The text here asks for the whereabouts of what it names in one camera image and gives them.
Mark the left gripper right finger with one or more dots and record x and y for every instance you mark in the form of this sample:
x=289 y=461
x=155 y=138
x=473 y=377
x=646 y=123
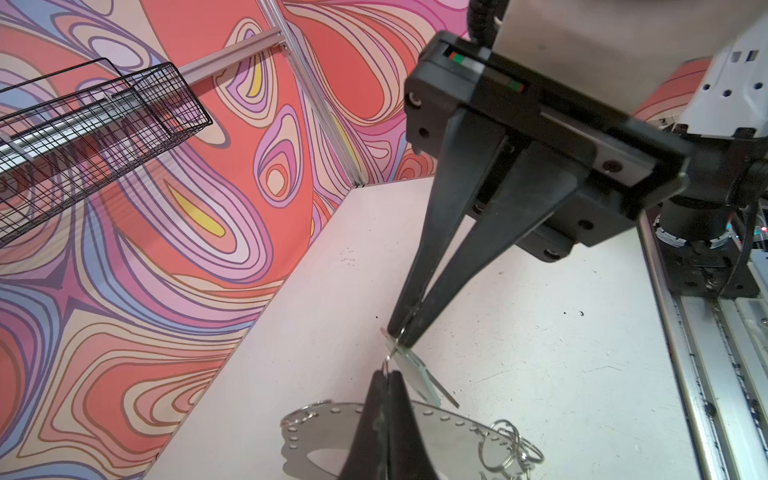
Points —
x=408 y=458

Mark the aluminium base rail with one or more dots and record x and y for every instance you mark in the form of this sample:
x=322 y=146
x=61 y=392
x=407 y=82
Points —
x=718 y=349

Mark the silver split keyring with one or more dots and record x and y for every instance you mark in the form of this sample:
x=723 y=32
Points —
x=504 y=453

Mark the black wire basket back wall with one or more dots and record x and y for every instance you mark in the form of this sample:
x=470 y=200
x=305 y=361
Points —
x=58 y=151

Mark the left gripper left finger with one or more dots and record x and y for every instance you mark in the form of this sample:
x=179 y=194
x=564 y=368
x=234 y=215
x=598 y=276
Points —
x=368 y=455

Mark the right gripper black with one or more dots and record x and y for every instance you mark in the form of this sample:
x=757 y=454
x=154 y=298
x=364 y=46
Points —
x=535 y=163

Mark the perforated metal ring plate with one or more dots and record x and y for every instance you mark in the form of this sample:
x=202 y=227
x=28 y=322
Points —
x=320 y=438

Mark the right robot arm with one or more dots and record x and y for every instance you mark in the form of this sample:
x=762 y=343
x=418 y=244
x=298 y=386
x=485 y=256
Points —
x=694 y=69

